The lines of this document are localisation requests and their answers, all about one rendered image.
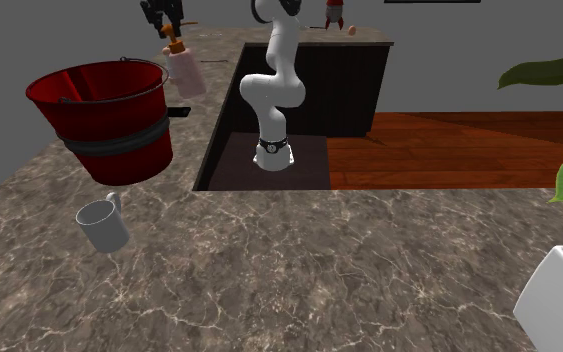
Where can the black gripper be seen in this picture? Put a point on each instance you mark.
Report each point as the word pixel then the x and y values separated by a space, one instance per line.
pixel 164 10

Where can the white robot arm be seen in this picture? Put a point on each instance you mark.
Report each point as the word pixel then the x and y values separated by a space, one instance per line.
pixel 273 88

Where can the pink soap dispenser orange pump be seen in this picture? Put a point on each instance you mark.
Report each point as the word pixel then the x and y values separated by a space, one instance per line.
pixel 187 73

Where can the black flat phone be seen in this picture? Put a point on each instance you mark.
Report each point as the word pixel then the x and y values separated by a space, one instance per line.
pixel 178 112

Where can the red bucket with grey band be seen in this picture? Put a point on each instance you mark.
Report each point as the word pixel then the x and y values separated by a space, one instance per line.
pixel 110 122

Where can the dark robot stand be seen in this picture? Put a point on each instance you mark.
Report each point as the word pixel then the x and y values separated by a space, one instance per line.
pixel 242 166

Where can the brown egg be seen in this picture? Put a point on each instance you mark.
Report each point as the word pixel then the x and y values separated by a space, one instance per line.
pixel 352 30

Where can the grey mug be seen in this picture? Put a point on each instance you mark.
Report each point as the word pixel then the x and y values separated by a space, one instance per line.
pixel 108 234

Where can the green leafy potted plant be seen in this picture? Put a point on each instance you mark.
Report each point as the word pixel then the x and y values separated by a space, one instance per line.
pixel 544 73

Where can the white square planter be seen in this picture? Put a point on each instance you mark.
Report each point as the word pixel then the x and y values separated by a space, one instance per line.
pixel 554 302

